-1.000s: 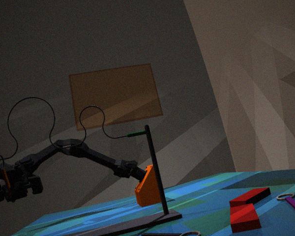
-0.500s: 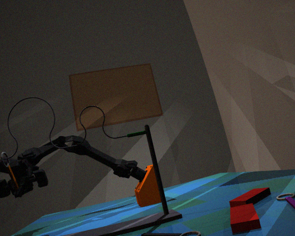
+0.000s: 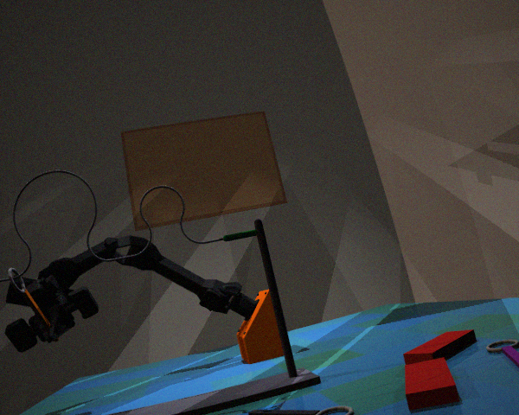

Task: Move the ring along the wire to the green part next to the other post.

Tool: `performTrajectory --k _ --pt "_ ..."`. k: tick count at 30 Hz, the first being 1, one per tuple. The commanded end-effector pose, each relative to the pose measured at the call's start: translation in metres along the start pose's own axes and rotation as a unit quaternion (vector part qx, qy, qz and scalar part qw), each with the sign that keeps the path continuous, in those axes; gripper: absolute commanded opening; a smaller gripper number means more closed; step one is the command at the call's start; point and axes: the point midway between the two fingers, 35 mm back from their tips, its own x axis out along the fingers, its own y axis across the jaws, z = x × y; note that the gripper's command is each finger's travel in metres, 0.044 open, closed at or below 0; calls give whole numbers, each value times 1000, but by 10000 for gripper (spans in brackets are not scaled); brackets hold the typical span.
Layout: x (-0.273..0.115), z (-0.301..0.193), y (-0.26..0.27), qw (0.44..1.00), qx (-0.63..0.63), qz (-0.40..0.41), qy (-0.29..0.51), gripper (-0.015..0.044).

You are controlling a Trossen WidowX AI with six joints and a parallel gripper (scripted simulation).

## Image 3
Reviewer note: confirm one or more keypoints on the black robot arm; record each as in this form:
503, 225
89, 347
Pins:
62, 273

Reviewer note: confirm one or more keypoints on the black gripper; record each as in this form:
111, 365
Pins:
23, 337

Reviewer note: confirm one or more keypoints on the orange long bar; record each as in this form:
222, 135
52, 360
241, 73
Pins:
29, 299

